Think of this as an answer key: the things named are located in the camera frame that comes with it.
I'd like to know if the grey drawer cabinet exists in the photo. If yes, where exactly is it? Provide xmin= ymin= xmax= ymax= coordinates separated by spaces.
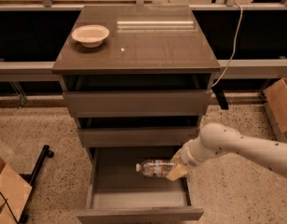
xmin=51 ymin=5 xmax=222 ymax=161

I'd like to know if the cardboard box left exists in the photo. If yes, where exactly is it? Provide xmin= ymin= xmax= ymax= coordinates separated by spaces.
xmin=0 ymin=157 xmax=32 ymax=224

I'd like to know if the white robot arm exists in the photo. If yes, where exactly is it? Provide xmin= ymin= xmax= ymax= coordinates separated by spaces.
xmin=166 ymin=123 xmax=287 ymax=181

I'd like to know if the grey drawer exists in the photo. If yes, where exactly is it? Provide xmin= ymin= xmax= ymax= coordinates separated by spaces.
xmin=61 ymin=73 xmax=212 ymax=118
xmin=77 ymin=116 xmax=200 ymax=147
xmin=76 ymin=147 xmax=203 ymax=224

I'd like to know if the grey bottom drawer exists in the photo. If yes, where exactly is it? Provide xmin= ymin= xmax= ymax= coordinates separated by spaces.
xmin=76 ymin=147 xmax=203 ymax=224

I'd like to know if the cardboard box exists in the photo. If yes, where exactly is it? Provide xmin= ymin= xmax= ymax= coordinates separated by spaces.
xmin=264 ymin=78 xmax=287 ymax=143
xmin=0 ymin=157 xmax=32 ymax=224

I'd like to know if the grey middle drawer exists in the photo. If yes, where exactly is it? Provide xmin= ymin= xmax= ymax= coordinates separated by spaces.
xmin=77 ymin=116 xmax=200 ymax=147

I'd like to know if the grey top drawer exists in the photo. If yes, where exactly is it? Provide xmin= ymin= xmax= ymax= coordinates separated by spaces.
xmin=61 ymin=73 xmax=212 ymax=118

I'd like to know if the clear plastic water bottle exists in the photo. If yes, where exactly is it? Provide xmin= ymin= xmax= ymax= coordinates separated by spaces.
xmin=135 ymin=160 xmax=174 ymax=178

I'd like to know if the cardboard box right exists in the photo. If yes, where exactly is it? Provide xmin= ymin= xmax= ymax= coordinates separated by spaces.
xmin=264 ymin=78 xmax=287 ymax=143

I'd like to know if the black cable left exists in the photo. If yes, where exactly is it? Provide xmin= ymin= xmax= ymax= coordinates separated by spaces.
xmin=0 ymin=184 xmax=20 ymax=224

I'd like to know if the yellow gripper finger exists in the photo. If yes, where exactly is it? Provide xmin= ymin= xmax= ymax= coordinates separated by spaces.
xmin=166 ymin=149 xmax=188 ymax=181

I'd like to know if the white paper bowl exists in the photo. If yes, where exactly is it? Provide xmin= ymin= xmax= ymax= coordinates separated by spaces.
xmin=71 ymin=25 xmax=109 ymax=48

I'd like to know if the black stand leg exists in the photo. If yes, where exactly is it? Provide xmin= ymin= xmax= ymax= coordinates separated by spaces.
xmin=19 ymin=145 xmax=54 ymax=224

